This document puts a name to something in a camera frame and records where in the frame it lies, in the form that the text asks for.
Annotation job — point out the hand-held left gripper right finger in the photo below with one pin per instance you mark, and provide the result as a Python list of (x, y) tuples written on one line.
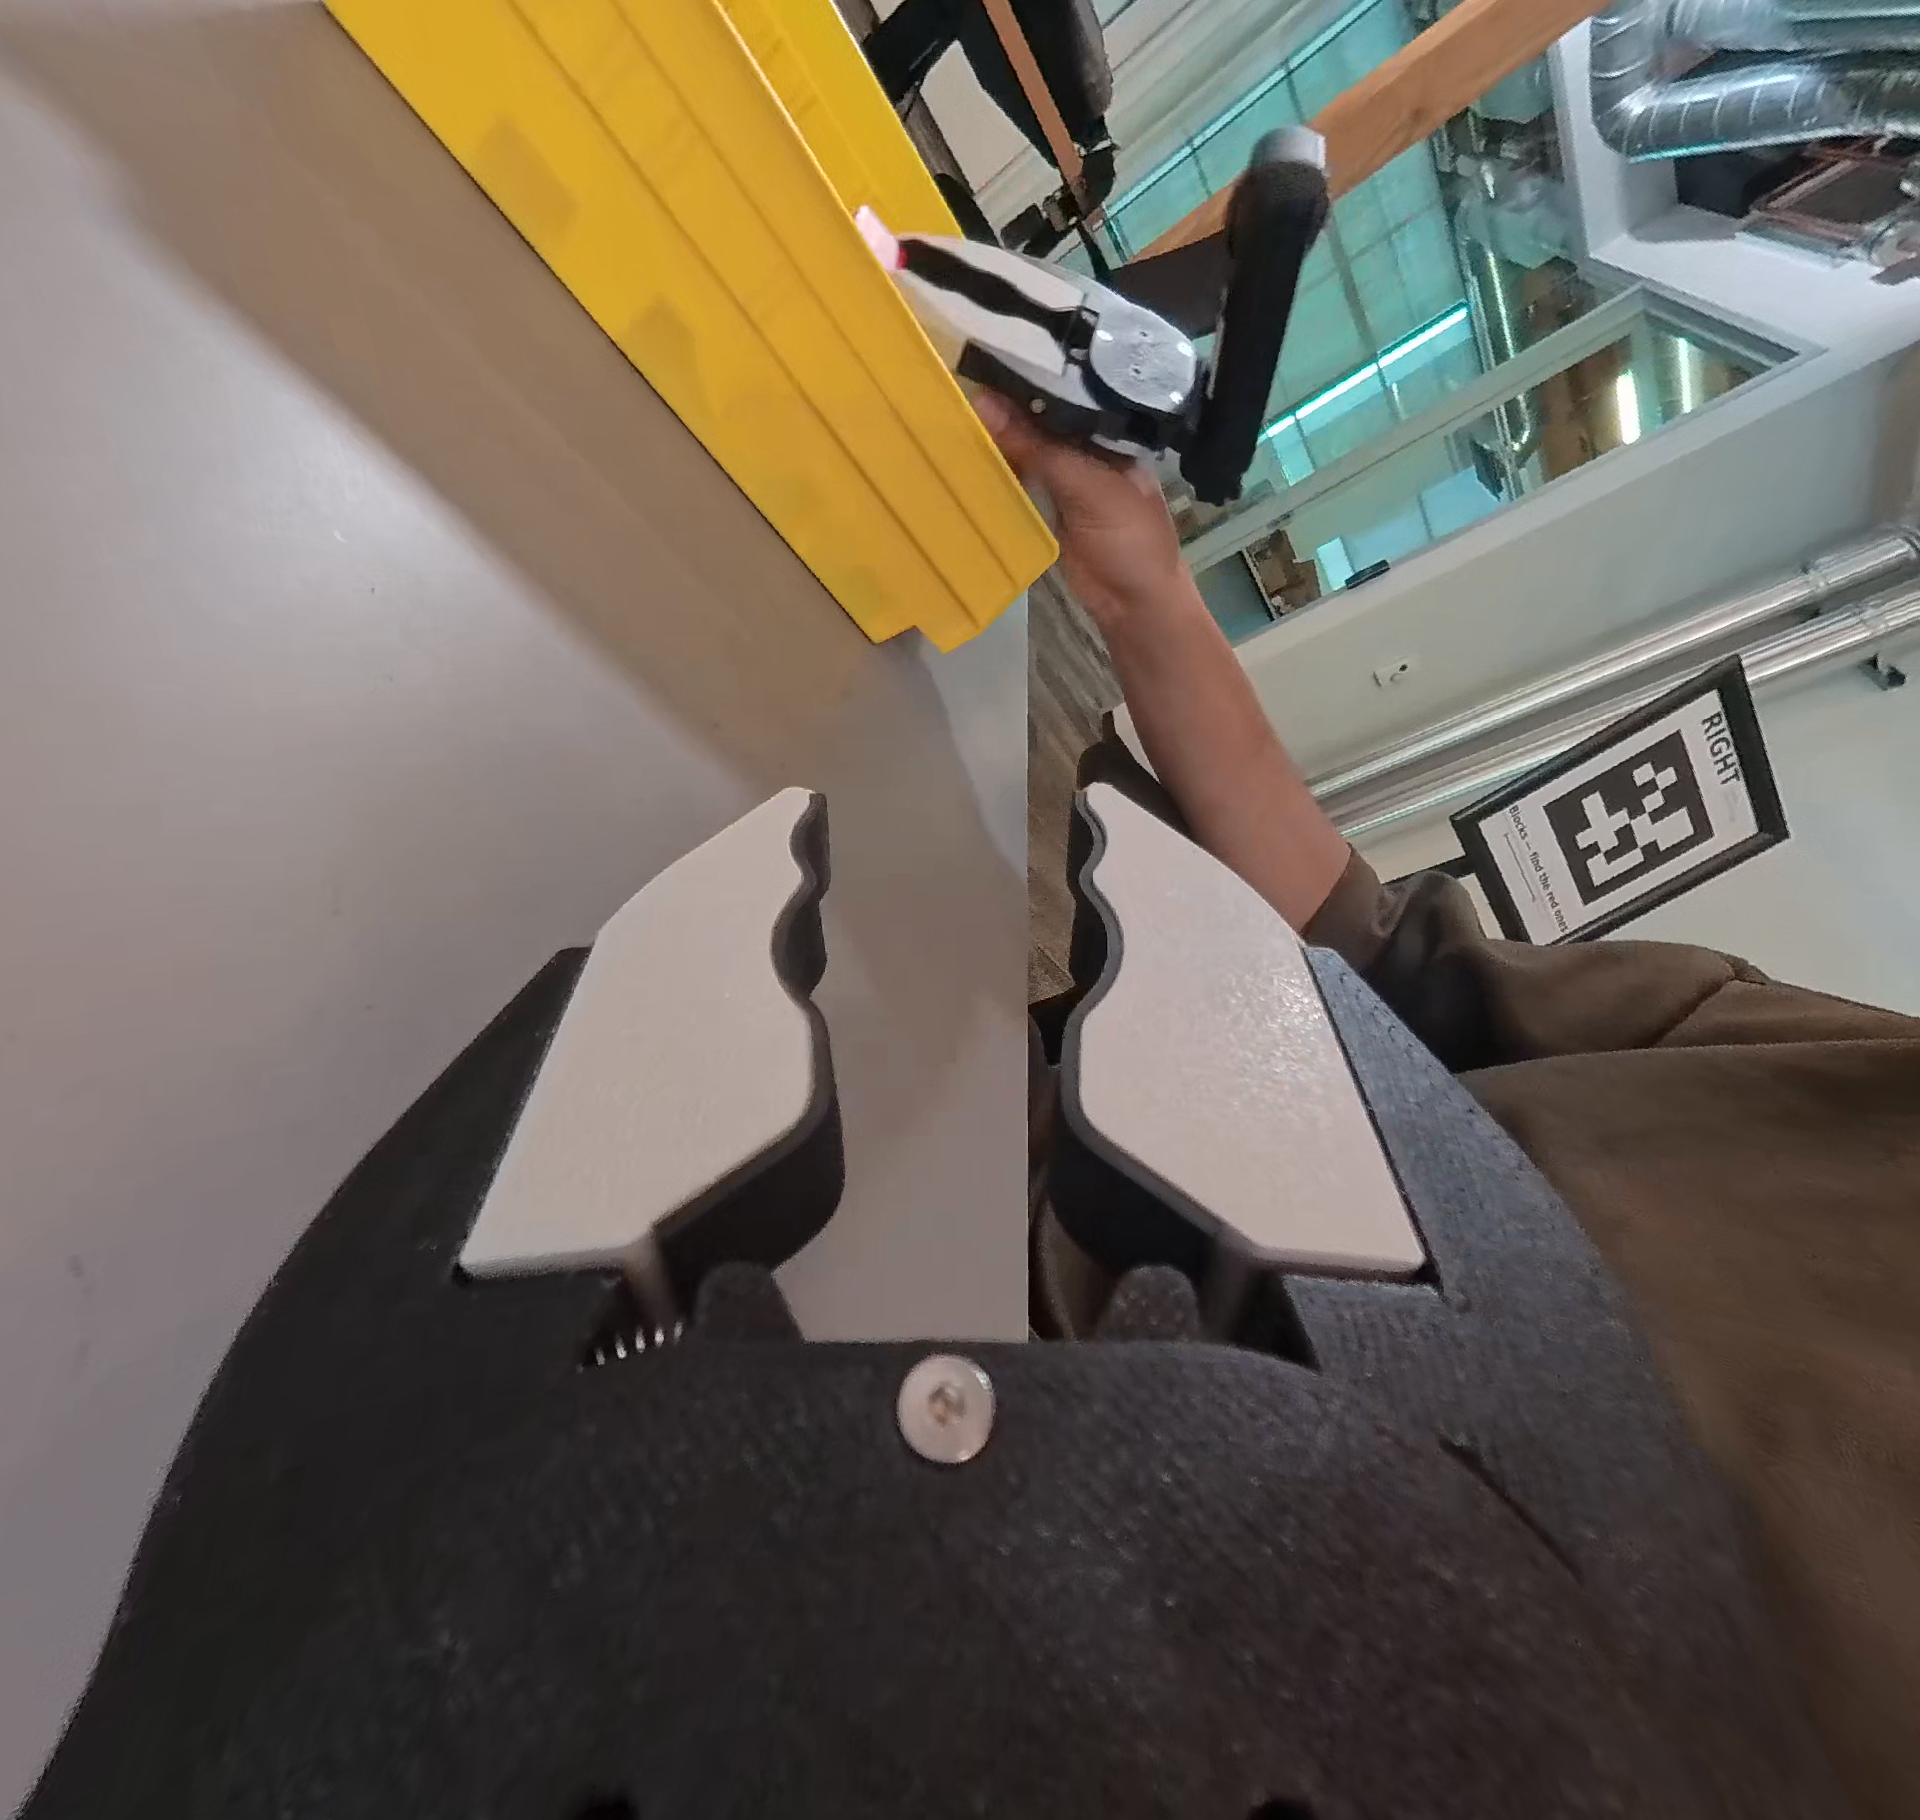
[(1231, 1084)]

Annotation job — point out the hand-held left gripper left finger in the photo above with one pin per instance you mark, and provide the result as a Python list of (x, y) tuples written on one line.
[(662, 1084)]

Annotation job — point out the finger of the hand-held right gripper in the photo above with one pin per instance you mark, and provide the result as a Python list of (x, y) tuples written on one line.
[(1020, 277), (1014, 336)]

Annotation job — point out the yellow storage bin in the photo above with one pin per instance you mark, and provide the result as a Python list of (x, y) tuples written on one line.
[(630, 170)]

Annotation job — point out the person's right forearm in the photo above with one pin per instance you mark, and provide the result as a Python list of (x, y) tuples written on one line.
[(1215, 741)]

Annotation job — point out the person's right hand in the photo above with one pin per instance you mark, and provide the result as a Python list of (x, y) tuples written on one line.
[(1110, 530)]

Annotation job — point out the distant wooden desk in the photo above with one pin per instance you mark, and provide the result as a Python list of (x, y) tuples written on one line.
[(1020, 65)]

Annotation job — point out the black padded office chair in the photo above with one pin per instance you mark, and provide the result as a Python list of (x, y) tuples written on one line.
[(1051, 18)]

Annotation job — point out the wooden ceiling beam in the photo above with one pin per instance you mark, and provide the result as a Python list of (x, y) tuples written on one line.
[(1471, 65)]

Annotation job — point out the black framed tag sign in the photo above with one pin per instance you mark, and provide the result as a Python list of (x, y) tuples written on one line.
[(1627, 807)]

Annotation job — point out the silver air ducts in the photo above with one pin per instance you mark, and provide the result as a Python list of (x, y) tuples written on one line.
[(1726, 36)]

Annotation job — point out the silver wall pipes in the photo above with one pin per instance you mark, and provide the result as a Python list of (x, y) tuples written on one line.
[(1650, 664)]

